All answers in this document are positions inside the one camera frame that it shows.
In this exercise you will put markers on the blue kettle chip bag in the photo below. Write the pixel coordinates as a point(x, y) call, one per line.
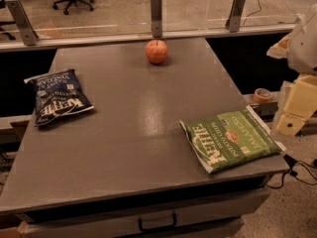
point(57, 94)

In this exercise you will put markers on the grey table drawer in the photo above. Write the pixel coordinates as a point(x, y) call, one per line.
point(217, 216)

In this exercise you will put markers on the green jalapeno chip bag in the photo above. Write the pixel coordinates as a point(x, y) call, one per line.
point(230, 139)

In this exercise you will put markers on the red apple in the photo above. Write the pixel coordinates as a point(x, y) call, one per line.
point(156, 51)

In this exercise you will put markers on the black drawer handle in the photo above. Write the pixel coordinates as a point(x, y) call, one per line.
point(157, 224)

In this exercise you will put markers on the right metal bracket post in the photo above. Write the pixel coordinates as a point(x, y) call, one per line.
point(234, 20)

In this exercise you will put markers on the orange tape roll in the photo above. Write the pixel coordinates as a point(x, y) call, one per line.
point(262, 95)

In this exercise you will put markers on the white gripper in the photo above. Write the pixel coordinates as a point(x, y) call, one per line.
point(305, 47)

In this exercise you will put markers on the left metal bracket post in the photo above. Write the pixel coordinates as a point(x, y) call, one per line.
point(27, 33)

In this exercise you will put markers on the metal bracket post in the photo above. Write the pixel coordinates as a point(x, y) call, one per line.
point(156, 14)
point(27, 33)
point(234, 20)

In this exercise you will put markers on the middle metal bracket post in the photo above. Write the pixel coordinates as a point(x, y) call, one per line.
point(156, 14)

